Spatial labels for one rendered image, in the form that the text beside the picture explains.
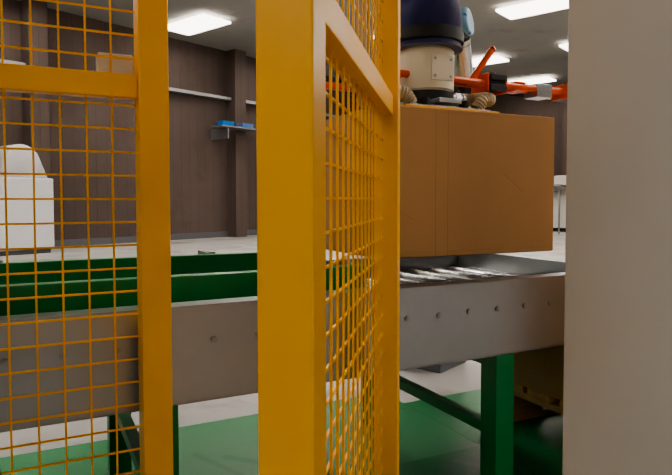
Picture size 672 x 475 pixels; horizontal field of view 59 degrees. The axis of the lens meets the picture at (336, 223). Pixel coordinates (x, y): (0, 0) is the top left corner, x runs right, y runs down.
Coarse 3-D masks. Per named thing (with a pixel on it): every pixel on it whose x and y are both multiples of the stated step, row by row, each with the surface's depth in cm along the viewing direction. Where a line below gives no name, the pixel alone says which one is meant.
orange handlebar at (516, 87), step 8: (400, 72) 177; (408, 72) 178; (456, 80) 186; (464, 80) 187; (472, 80) 189; (480, 80) 190; (328, 88) 197; (512, 88) 197; (520, 88) 198; (528, 88) 199; (536, 88) 201; (552, 88) 204; (560, 88) 207; (552, 96) 211
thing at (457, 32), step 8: (416, 24) 174; (424, 24) 173; (432, 24) 173; (440, 24) 173; (448, 24) 174; (400, 32) 177; (408, 32) 175; (416, 32) 174; (424, 32) 173; (432, 32) 173; (440, 32) 173; (448, 32) 174; (456, 32) 176; (400, 40) 177; (456, 40) 177
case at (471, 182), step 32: (416, 128) 158; (448, 128) 163; (480, 128) 167; (512, 128) 172; (544, 128) 177; (416, 160) 158; (448, 160) 163; (480, 160) 168; (512, 160) 173; (544, 160) 178; (416, 192) 159; (448, 192) 163; (480, 192) 168; (512, 192) 173; (544, 192) 178; (416, 224) 159; (448, 224) 164; (480, 224) 168; (512, 224) 174; (544, 224) 179; (416, 256) 160
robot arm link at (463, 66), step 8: (464, 8) 244; (464, 16) 243; (464, 24) 243; (472, 24) 249; (464, 32) 246; (472, 32) 248; (464, 40) 249; (464, 48) 250; (456, 56) 252; (464, 56) 252; (456, 64) 254; (464, 64) 254; (472, 64) 258; (456, 72) 256; (464, 72) 255; (472, 72) 258
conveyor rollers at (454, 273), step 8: (400, 272) 205; (408, 272) 214; (416, 272) 210; (424, 272) 206; (432, 272) 204; (440, 272) 212; (448, 272) 208; (456, 272) 206; (464, 272) 214; (472, 272) 210; (480, 272) 207; (488, 272) 205; (400, 280) 187; (408, 280) 184; (416, 280) 193; (424, 280) 190; (432, 280) 187; (440, 280) 184; (448, 280) 193; (456, 280) 190
